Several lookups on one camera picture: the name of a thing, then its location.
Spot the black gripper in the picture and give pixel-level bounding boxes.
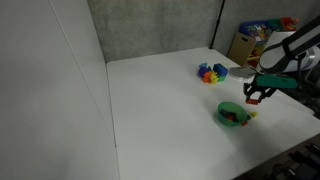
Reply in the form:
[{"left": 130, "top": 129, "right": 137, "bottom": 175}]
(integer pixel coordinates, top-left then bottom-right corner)
[{"left": 244, "top": 83, "right": 278, "bottom": 104}]

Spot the green plastic bowl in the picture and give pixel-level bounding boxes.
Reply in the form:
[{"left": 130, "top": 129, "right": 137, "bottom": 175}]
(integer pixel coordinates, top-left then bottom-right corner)
[{"left": 217, "top": 101, "right": 249, "bottom": 128}]

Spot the big blue toy block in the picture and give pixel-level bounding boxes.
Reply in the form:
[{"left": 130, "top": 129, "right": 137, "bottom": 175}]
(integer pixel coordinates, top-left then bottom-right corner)
[{"left": 212, "top": 63, "right": 229, "bottom": 78}]

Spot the yellow toy piece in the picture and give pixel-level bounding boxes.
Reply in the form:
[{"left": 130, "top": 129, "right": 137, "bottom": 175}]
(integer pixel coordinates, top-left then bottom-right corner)
[{"left": 209, "top": 73, "right": 220, "bottom": 85}]

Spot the brown cardboard box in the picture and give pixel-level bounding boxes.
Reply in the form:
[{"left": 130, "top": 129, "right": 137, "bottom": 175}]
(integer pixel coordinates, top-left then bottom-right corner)
[{"left": 227, "top": 32, "right": 257, "bottom": 67}]

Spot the orange toy piece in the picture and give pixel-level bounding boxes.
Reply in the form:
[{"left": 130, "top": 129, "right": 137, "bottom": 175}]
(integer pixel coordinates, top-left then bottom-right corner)
[{"left": 201, "top": 71, "right": 213, "bottom": 85}]

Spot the purple toy piece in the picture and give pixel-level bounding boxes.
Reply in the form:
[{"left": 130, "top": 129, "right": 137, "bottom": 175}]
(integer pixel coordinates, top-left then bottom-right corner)
[{"left": 197, "top": 67, "right": 212, "bottom": 78}]

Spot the colourful toy box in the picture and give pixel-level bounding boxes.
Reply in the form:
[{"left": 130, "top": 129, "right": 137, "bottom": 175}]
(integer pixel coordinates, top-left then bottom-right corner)
[{"left": 238, "top": 16, "right": 301, "bottom": 43}]

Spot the black base board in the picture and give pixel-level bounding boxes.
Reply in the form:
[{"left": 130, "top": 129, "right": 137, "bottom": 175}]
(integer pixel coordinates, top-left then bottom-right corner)
[{"left": 233, "top": 133, "right": 320, "bottom": 180}]

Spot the black stand pole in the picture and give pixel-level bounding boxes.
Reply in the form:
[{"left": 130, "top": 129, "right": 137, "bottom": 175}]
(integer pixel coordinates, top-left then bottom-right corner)
[{"left": 208, "top": 0, "right": 225, "bottom": 50}]

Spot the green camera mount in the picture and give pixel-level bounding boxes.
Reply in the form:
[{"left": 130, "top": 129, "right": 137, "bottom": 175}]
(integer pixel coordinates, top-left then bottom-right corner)
[{"left": 255, "top": 74, "right": 299, "bottom": 90}]

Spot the black cable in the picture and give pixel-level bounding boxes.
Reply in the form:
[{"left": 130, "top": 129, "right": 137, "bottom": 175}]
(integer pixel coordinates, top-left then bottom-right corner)
[{"left": 296, "top": 53, "right": 320, "bottom": 119}]

